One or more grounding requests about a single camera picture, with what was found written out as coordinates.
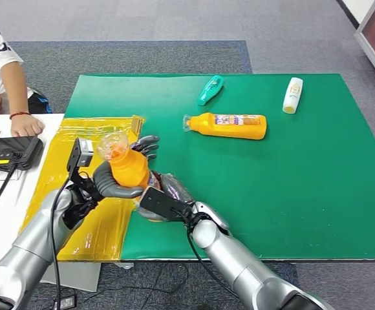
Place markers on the teal plastic bottle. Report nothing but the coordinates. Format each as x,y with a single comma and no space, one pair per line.
209,90

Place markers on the grey flat board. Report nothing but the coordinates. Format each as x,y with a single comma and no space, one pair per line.
84,276

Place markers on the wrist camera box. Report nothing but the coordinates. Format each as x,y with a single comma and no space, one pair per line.
85,152
161,203

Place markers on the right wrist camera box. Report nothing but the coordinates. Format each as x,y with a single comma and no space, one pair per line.
161,203

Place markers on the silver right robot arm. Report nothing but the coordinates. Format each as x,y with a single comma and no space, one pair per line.
239,269

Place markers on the person's left forearm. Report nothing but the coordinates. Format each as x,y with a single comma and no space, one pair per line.
14,90

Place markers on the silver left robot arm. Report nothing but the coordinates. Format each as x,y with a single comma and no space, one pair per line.
29,248

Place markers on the black power adapter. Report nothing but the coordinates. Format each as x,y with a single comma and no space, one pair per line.
64,303

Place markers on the yellow film wrapped cardboard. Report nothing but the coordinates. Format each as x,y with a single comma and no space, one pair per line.
100,231

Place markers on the white plastic bottle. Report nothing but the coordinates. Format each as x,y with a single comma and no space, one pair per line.
292,96

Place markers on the blue black bag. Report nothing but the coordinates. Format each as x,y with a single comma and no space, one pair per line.
41,102

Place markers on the green table mat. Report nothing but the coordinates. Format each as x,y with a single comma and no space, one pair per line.
287,192

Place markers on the person's left hand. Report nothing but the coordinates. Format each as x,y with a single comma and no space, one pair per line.
27,126

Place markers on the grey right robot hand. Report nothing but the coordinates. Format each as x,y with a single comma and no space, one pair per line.
175,188

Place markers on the black device with antenna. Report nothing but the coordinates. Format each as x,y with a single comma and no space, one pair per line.
13,149

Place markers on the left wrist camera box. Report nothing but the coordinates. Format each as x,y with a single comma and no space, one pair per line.
85,152

